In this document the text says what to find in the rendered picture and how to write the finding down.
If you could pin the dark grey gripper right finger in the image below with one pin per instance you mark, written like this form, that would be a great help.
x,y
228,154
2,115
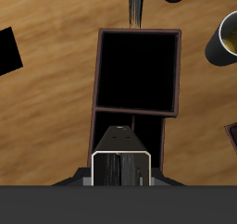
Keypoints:
x,y
160,178

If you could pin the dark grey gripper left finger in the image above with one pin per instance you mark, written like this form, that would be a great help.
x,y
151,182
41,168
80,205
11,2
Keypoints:
x,y
81,177

